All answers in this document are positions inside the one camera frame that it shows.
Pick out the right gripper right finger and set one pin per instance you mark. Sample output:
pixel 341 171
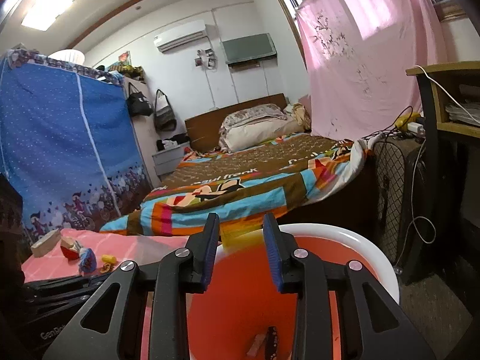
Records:
pixel 347 298

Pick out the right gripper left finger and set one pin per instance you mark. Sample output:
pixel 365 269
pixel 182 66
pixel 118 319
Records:
pixel 140 303

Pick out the yellow cylindrical piece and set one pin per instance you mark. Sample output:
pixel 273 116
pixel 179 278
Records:
pixel 110 259

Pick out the white orange trash bin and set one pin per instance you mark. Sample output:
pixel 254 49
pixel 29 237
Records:
pixel 242 301

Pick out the white toothpaste tube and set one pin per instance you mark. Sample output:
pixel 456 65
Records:
pixel 88 261

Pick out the red white wrapper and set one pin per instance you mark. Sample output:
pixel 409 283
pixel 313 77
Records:
pixel 70 248

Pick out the white wooden block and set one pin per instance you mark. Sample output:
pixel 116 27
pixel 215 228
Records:
pixel 46 243

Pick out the pink checked bed cover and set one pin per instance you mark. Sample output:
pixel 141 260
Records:
pixel 141 249

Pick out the brown dried peel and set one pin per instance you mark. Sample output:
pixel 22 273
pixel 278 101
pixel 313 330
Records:
pixel 106 268

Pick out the colourful striped bed blanket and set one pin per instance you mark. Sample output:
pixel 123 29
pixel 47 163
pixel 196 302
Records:
pixel 277 176

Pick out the white bedside drawer cabinet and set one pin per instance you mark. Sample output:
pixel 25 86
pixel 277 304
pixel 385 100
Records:
pixel 166 161

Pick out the wooden bed headboard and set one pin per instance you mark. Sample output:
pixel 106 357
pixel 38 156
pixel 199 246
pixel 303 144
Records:
pixel 204 130

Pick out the beige floral pillow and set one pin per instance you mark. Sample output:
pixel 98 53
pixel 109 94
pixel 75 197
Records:
pixel 249 127

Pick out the black mesh fan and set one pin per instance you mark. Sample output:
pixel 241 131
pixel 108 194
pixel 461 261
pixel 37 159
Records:
pixel 404 232

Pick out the grey hanging handbag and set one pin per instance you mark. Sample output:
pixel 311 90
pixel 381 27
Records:
pixel 164 117

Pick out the blue fabric wardrobe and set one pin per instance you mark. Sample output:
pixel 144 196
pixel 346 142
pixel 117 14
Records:
pixel 68 145

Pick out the black hanging handbag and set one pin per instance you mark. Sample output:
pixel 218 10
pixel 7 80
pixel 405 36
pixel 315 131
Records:
pixel 137 102

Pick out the wooden desk shelf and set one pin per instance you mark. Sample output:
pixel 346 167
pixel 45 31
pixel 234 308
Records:
pixel 450 102

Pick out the pink hanging curtain sheet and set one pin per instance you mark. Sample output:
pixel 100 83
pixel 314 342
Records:
pixel 357 54

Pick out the green wall cabinet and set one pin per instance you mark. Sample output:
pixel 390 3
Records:
pixel 250 48

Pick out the white wall air conditioner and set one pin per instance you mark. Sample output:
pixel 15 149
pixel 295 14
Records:
pixel 180 35

